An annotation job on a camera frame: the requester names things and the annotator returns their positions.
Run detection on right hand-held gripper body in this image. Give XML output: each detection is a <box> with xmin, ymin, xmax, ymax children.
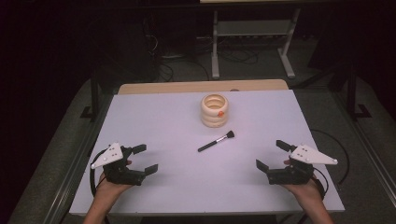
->
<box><xmin>266</xmin><ymin>143</ymin><xmax>339</xmax><ymax>187</ymax></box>

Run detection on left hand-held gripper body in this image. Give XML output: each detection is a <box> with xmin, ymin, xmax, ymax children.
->
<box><xmin>90</xmin><ymin>142</ymin><xmax>148</xmax><ymax>187</ymax></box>

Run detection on black makeup brush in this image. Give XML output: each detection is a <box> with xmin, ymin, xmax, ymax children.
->
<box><xmin>197</xmin><ymin>130</ymin><xmax>236</xmax><ymax>153</ymax></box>

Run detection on cream ringed holder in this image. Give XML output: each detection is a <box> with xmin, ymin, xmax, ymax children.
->
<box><xmin>200</xmin><ymin>92</ymin><xmax>230</xmax><ymax>129</ymax></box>

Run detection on person's right hand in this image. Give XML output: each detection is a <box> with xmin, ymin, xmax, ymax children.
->
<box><xmin>281</xmin><ymin>158</ymin><xmax>325</xmax><ymax>201</ymax></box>

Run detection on white paper sheet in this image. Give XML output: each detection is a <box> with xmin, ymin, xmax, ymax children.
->
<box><xmin>68</xmin><ymin>89</ymin><xmax>346</xmax><ymax>217</ymax></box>

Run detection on black metal stand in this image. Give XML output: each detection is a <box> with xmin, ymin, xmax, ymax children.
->
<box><xmin>79</xmin><ymin>70</ymin><xmax>105</xmax><ymax>123</ymax></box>
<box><xmin>344</xmin><ymin>62</ymin><xmax>374</xmax><ymax>121</ymax></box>

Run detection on wooden table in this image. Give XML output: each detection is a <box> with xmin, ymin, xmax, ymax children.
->
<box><xmin>117</xmin><ymin>78</ymin><xmax>290</xmax><ymax>95</ymax></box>

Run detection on black computer tower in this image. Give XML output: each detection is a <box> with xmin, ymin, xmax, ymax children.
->
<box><xmin>155</xmin><ymin>8</ymin><xmax>201</xmax><ymax>61</ymax></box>

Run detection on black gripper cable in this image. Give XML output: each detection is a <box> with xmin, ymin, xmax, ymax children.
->
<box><xmin>89</xmin><ymin>148</ymin><xmax>108</xmax><ymax>198</ymax></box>
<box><xmin>310</xmin><ymin>128</ymin><xmax>351</xmax><ymax>200</ymax></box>

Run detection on grey metal rail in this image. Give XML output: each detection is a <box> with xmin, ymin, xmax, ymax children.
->
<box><xmin>330</xmin><ymin>91</ymin><xmax>396</xmax><ymax>199</ymax></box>
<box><xmin>41</xmin><ymin>92</ymin><xmax>114</xmax><ymax>224</ymax></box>

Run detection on black floor cables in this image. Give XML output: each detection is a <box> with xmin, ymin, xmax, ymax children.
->
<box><xmin>141</xmin><ymin>18</ymin><xmax>261</xmax><ymax>82</ymax></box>

